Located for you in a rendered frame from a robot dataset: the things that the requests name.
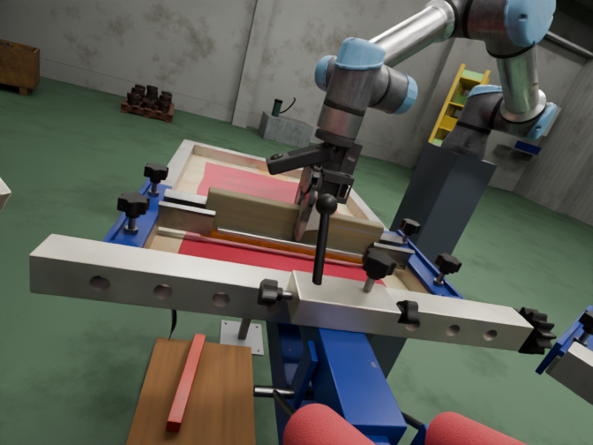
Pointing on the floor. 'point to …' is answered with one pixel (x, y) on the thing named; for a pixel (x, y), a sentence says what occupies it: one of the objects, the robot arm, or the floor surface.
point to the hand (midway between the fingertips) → (293, 230)
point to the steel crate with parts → (19, 65)
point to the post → (243, 335)
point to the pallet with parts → (149, 102)
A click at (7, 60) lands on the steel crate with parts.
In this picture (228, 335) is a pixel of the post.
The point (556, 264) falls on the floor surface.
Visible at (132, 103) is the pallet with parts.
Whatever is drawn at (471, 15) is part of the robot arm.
